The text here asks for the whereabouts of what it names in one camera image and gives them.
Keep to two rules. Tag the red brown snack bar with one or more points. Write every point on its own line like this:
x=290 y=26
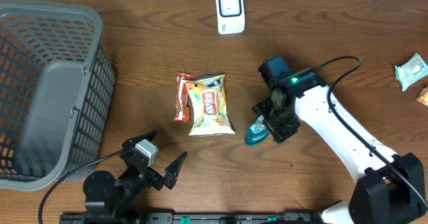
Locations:
x=182 y=109

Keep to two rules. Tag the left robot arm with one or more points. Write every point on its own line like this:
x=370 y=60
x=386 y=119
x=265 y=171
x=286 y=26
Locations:
x=109 y=199

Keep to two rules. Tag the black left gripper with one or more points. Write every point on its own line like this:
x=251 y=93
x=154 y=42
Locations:
x=157 y=182

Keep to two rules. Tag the grey plastic mesh basket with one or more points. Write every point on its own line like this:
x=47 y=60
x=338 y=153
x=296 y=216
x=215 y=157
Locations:
x=57 y=86

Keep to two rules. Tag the light green wipes packet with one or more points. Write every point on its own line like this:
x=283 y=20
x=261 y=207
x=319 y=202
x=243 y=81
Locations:
x=411 y=72

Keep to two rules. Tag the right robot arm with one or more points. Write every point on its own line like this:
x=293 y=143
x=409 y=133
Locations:
x=390 y=188

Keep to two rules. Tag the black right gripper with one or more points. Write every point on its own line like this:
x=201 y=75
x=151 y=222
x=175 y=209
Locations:
x=279 y=133

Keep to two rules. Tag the white barcode scanner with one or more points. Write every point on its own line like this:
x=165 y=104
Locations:
x=230 y=16

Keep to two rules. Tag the yellow snack bag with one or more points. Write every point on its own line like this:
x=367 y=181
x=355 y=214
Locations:
x=209 y=104

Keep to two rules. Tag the orange tissue pack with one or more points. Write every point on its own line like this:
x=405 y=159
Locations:
x=423 y=97

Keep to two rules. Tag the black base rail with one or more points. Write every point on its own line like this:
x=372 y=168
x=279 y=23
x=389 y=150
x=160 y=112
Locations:
x=188 y=218

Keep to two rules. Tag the teal mouthwash bottle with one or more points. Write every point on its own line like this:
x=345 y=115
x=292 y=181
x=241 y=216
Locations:
x=257 y=132

